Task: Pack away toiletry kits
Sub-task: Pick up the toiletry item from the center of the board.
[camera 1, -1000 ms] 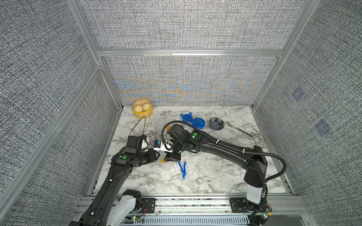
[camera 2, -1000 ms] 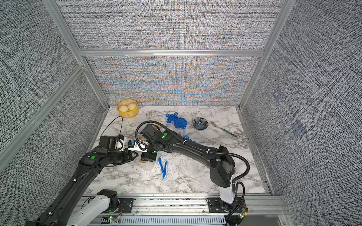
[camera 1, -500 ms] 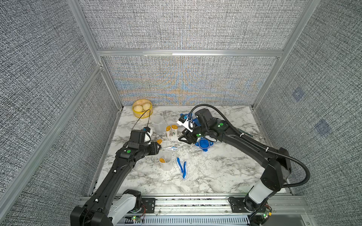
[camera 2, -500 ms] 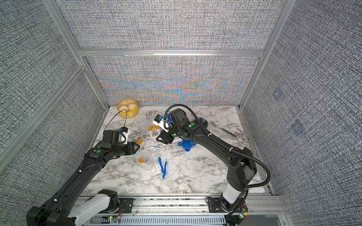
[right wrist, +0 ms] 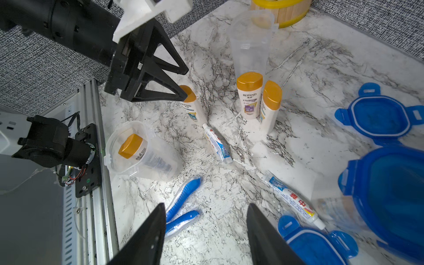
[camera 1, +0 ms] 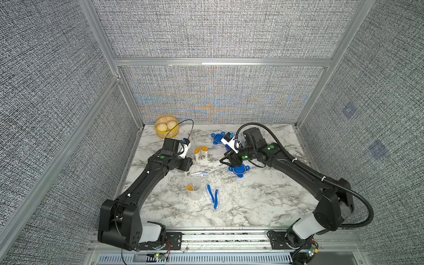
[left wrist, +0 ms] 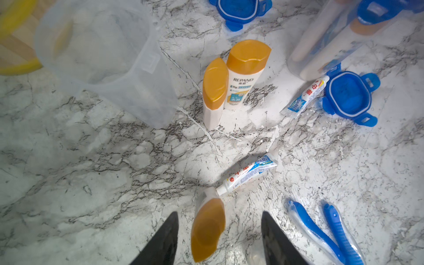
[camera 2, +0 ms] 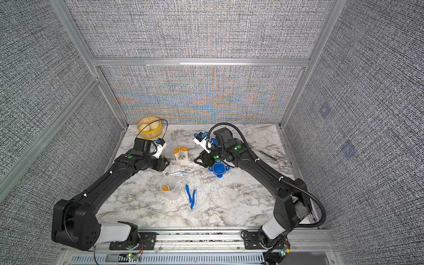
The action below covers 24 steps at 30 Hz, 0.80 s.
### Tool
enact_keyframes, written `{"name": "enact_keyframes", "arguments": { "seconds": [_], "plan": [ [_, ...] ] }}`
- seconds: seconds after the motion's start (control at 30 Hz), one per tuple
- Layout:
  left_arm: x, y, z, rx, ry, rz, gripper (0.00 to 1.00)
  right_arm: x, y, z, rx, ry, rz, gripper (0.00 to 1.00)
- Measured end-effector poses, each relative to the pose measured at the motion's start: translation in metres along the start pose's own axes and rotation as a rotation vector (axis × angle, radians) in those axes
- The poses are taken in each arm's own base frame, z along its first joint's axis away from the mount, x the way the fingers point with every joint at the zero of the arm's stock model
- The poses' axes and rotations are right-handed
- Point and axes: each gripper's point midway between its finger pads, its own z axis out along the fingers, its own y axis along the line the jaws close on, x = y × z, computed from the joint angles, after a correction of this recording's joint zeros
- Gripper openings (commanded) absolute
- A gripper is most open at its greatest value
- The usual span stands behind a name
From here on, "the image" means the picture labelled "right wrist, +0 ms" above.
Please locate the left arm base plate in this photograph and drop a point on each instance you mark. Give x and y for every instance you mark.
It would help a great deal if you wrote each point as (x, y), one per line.
(87, 159)

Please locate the blue toothbrush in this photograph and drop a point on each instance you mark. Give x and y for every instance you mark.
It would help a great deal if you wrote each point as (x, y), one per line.
(184, 192)
(176, 226)

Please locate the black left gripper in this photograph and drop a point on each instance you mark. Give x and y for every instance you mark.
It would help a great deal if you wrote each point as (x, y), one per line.
(139, 82)

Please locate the orange cap bottle two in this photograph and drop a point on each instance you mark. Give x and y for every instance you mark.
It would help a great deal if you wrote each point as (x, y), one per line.
(249, 86)

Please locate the clear plastic container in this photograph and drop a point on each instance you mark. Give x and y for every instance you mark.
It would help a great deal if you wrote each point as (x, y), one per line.
(118, 165)
(342, 212)
(250, 35)

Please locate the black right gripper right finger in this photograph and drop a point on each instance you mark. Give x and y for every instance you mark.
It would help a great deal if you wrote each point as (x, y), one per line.
(266, 245)

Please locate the orange cap bottle four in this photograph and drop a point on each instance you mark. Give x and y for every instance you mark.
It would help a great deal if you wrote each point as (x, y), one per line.
(138, 151)

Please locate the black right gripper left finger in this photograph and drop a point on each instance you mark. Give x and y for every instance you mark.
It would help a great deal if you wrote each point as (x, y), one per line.
(146, 245)

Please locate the toothpaste tube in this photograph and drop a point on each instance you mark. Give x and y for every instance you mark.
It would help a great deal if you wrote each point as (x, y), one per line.
(217, 144)
(295, 201)

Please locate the orange cap bottle one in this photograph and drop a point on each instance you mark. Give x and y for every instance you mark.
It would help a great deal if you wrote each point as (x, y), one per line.
(193, 106)

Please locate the aluminium front rail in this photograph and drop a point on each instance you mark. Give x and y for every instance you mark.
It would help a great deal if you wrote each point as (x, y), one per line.
(89, 233)

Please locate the blue lid back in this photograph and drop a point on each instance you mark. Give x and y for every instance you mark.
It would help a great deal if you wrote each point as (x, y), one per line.
(381, 118)

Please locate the yellow bamboo steamer basket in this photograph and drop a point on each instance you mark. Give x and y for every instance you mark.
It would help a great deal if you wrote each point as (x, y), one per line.
(286, 12)

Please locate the blue lid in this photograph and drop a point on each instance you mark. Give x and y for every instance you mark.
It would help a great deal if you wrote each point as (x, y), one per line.
(314, 247)
(381, 118)
(387, 189)

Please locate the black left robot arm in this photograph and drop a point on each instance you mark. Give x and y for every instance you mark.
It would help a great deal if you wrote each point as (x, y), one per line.
(82, 26)

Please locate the orange cap bottle three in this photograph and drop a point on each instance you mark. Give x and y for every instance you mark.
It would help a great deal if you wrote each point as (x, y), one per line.
(270, 104)

